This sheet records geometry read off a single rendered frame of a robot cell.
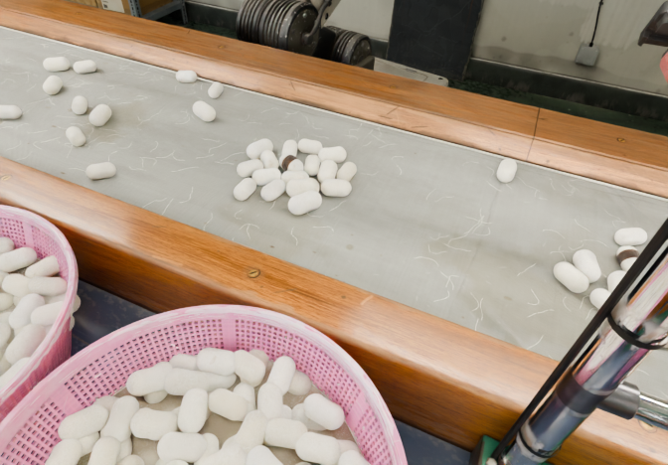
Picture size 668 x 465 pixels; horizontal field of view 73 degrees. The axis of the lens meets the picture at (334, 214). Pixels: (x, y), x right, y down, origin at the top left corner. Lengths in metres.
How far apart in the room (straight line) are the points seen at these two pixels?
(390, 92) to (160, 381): 0.49
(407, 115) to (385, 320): 0.35
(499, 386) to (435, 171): 0.29
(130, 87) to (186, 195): 0.29
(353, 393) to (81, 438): 0.19
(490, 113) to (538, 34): 1.90
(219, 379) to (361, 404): 0.11
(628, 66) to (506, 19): 0.61
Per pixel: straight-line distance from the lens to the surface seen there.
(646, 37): 0.63
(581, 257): 0.50
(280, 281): 0.40
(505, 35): 2.57
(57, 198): 0.53
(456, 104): 0.68
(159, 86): 0.77
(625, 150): 0.68
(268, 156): 0.55
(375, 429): 0.35
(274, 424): 0.36
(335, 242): 0.46
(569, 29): 2.56
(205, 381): 0.38
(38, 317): 0.46
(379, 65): 1.49
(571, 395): 0.29
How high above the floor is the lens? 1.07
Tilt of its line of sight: 42 degrees down
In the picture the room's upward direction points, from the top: 3 degrees clockwise
